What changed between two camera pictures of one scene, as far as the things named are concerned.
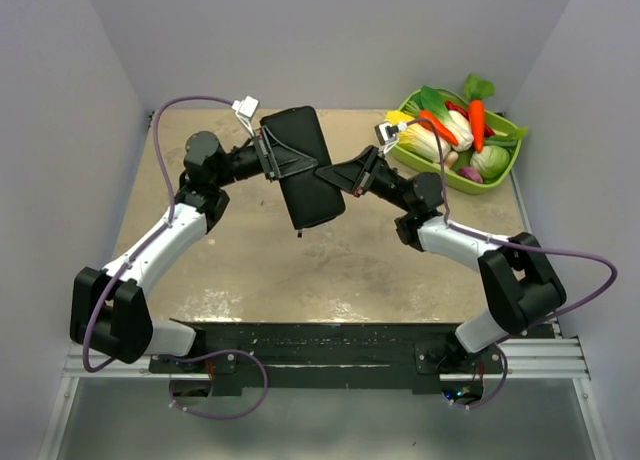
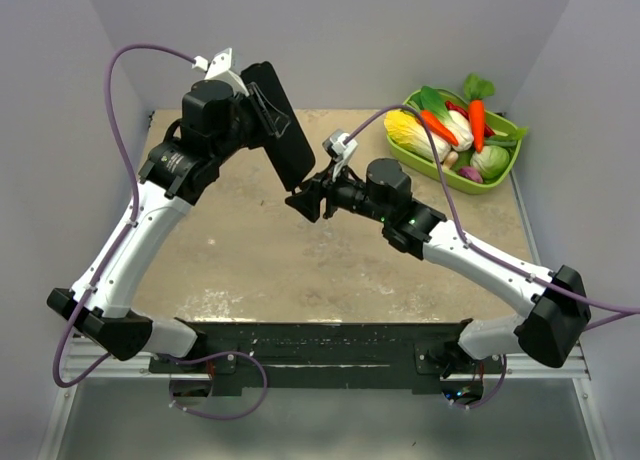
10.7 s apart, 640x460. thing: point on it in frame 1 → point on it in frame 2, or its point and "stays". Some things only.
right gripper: [356, 175] → [307, 202]
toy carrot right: [477, 89] stays
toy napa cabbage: [418, 139] stays
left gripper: [281, 161] → [277, 120]
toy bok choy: [455, 122] stays
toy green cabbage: [492, 161] stays
